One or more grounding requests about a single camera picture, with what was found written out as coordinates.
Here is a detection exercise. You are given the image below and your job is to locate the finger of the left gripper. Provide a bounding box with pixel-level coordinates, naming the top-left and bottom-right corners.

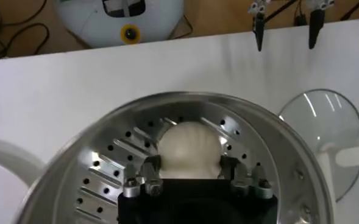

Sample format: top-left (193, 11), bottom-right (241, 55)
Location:
top-left (307, 0), bottom-right (335, 51)
top-left (248, 0), bottom-right (270, 52)

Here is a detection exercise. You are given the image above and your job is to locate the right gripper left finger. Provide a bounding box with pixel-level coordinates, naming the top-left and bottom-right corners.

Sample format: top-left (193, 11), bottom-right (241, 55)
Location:
top-left (123, 154), bottom-right (165, 199)

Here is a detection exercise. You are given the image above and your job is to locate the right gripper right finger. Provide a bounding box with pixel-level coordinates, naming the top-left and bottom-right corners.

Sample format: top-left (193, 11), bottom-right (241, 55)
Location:
top-left (218, 155), bottom-right (274, 200)

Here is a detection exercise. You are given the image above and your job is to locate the white steamed baozi bun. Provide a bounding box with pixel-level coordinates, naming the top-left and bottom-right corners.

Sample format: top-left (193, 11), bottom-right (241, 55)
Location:
top-left (157, 121), bottom-right (223, 180)

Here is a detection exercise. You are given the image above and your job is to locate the pale blue robot base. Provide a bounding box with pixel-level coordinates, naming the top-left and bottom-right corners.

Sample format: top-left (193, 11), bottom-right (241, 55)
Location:
top-left (54, 0), bottom-right (185, 49)

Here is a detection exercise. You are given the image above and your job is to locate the perforated steel steamer basket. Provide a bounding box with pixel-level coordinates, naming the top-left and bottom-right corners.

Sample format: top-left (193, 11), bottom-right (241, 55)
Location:
top-left (14, 91), bottom-right (335, 224)

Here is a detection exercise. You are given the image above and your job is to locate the white round plate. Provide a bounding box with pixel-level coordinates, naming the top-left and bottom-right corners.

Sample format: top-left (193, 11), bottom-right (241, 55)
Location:
top-left (0, 136), bottom-right (48, 224)

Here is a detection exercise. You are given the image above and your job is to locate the glass lid with white handle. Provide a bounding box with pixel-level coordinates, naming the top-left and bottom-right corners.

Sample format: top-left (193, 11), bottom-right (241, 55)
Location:
top-left (278, 88), bottom-right (359, 202)

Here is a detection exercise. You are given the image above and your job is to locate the black floor cable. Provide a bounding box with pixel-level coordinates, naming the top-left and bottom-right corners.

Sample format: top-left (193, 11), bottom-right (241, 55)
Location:
top-left (0, 23), bottom-right (51, 60)

